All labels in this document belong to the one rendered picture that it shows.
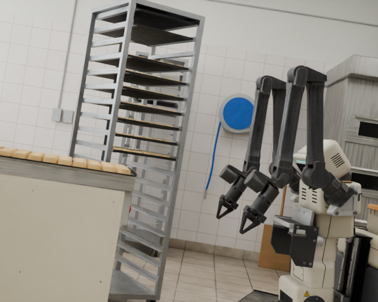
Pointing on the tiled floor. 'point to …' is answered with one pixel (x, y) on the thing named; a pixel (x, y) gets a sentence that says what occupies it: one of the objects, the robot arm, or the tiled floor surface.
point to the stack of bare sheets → (260, 297)
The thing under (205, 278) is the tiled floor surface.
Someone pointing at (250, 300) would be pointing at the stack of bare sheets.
